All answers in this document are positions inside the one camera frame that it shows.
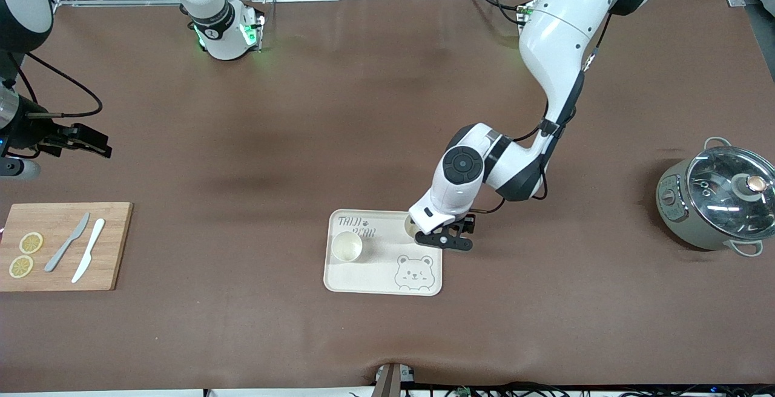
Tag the white plastic knife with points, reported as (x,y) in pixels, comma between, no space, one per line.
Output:
(89,250)

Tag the lemon slice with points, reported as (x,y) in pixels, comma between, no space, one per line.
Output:
(21,266)
(31,242)

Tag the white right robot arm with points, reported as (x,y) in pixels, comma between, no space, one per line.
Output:
(218,28)

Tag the bamboo cutting board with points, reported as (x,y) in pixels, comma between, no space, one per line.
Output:
(115,233)

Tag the grey plastic knife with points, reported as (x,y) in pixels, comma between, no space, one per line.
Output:
(66,242)

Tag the metal camera stand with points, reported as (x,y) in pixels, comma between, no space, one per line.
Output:
(387,385)

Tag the cream bear print tray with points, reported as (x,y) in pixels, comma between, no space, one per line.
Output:
(375,270)

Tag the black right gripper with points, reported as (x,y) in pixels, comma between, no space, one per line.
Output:
(31,132)

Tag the glass pot lid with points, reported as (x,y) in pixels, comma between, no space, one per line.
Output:
(754,186)

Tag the white plastic cup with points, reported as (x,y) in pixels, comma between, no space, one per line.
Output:
(409,227)
(347,247)

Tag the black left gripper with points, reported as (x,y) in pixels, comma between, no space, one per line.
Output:
(467,222)

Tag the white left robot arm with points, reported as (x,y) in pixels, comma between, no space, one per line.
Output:
(557,40)

